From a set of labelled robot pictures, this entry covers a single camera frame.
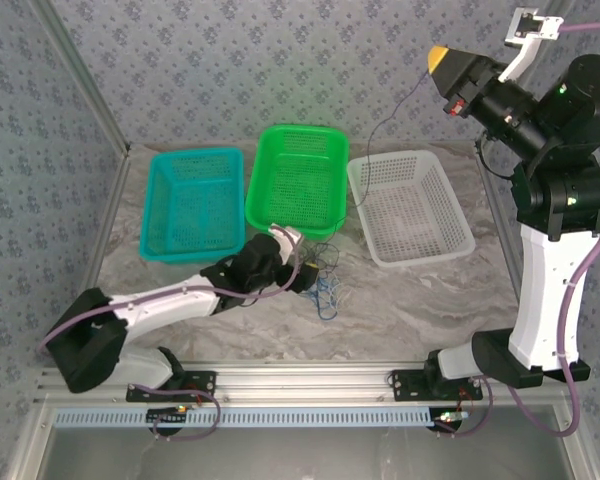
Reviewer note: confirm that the aluminium table side rail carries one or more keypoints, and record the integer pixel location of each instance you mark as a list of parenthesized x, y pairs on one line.
[(500, 235), (102, 235)]

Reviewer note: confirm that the small black controller board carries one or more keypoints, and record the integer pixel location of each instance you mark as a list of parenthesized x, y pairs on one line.
[(167, 415), (450, 417)]

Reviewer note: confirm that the green plastic mesh basket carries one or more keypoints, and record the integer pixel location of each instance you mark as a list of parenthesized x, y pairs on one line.
[(295, 185)]

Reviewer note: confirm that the white plastic mesh basket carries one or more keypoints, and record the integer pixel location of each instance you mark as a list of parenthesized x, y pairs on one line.
[(410, 210)]

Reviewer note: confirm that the teal plastic mesh basket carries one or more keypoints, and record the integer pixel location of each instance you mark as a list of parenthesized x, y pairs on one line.
[(195, 200)]

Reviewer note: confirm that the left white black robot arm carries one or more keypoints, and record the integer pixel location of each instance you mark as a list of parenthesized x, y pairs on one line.
[(170, 305)]

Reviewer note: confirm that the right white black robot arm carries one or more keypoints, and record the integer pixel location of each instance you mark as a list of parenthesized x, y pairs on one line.
[(545, 300)]

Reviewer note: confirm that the grey metal lower panel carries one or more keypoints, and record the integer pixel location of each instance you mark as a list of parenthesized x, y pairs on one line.
[(300, 455)]

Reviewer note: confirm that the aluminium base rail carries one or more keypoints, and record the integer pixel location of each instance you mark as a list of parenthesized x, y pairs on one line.
[(300, 380)]

